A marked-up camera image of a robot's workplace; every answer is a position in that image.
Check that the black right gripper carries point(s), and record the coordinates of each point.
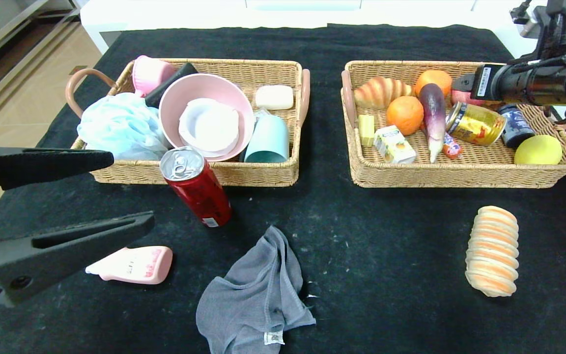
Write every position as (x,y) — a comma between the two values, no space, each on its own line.
(483,81)

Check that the red peach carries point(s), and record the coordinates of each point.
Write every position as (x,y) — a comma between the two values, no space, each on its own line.
(465,98)

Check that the yellow drink can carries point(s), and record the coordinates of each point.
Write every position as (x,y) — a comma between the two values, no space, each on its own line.
(477,125)

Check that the long striped bread roll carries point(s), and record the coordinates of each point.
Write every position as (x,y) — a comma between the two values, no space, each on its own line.
(492,250)

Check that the grey cloth with tag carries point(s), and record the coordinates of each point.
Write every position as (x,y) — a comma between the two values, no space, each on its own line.
(253,295)

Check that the orange fruit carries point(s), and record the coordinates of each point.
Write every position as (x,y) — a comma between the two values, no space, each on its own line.
(405,115)
(434,81)

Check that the purple eggplant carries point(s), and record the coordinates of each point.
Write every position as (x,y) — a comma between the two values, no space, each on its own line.
(433,113)

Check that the dark blue tin can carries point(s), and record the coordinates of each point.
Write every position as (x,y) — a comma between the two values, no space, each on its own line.
(516,128)

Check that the croissant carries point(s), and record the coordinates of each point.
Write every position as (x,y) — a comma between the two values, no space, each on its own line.
(381,92)

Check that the small juice carton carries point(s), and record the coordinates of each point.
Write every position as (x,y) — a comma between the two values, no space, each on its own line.
(395,145)

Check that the yellow lemon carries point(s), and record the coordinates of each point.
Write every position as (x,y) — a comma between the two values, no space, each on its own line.
(538,150)

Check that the pink lotion bottle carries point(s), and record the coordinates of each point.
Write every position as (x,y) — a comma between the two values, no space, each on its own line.
(138,268)

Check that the yellow butter block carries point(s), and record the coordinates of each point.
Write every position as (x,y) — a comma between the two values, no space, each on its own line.
(366,130)

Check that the light blue bath pouf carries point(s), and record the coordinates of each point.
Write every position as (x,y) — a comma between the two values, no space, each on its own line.
(120,123)

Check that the red soda can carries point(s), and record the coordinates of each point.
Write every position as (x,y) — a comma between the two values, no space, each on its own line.
(198,191)

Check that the pink ribbed cup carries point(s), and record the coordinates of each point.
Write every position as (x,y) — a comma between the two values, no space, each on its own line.
(151,75)

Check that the white dish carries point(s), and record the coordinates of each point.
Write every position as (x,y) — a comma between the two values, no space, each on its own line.
(208,127)

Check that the black tube bottle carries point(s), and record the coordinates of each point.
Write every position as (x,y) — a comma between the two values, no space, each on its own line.
(174,80)

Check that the white soap bar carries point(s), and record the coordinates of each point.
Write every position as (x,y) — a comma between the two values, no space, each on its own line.
(274,97)

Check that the pink bowl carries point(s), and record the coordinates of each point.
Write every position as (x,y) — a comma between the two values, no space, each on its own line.
(203,87)

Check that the clear plastic wrapper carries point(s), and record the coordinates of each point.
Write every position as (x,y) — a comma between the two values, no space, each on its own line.
(262,114)

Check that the teal plastic cup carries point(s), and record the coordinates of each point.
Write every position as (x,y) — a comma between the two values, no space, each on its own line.
(267,139)

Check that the white low cabinet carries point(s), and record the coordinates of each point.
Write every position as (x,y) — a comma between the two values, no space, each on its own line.
(189,14)

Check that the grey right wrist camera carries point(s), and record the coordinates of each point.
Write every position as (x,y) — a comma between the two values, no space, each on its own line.
(536,27)

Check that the grey metal rail frame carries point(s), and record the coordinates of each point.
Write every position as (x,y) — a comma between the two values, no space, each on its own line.
(8,24)

